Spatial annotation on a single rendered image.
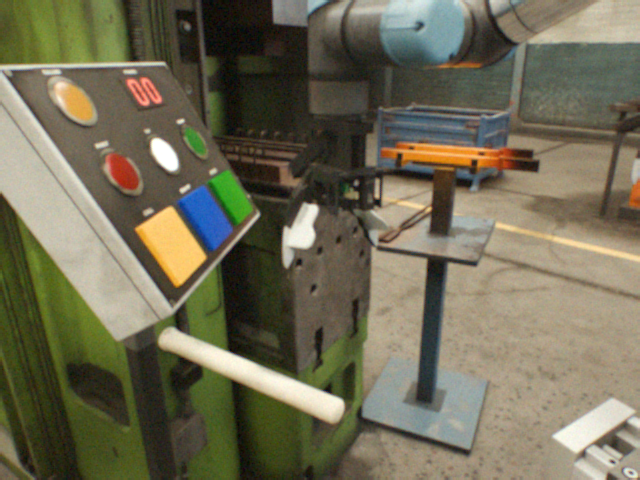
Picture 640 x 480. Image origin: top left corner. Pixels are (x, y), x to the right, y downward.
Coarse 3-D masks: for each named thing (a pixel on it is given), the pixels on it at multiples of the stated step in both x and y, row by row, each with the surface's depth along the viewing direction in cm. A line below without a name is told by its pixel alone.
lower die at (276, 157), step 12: (216, 144) 127; (240, 144) 123; (252, 144) 121; (288, 144) 121; (228, 156) 116; (252, 156) 115; (276, 156) 111; (288, 156) 111; (252, 168) 110; (264, 168) 108; (276, 168) 106; (288, 168) 109; (264, 180) 109; (276, 180) 108; (288, 180) 110
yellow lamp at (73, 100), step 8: (56, 88) 47; (64, 88) 48; (72, 88) 49; (64, 96) 48; (72, 96) 49; (80, 96) 50; (64, 104) 47; (72, 104) 48; (80, 104) 49; (88, 104) 51; (72, 112) 48; (80, 112) 49; (88, 112) 50
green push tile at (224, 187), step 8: (216, 176) 72; (224, 176) 72; (208, 184) 68; (216, 184) 68; (224, 184) 71; (232, 184) 73; (216, 192) 68; (224, 192) 70; (232, 192) 72; (240, 192) 75; (224, 200) 69; (232, 200) 71; (240, 200) 73; (224, 208) 69; (232, 208) 70; (240, 208) 72; (248, 208) 75; (232, 216) 69; (240, 216) 71
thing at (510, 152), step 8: (400, 144) 150; (408, 144) 149; (416, 144) 149; (424, 144) 149; (440, 152) 145; (448, 152) 144; (456, 152) 143; (464, 152) 142; (472, 152) 141; (488, 152) 139; (496, 152) 138; (504, 152) 138; (512, 152) 137; (520, 152) 136; (528, 152) 135
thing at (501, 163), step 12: (384, 156) 141; (408, 156) 137; (420, 156) 136; (432, 156) 135; (444, 156) 133; (456, 156) 132; (468, 156) 131; (480, 156) 131; (504, 156) 129; (504, 168) 127; (516, 168) 126; (528, 168) 126
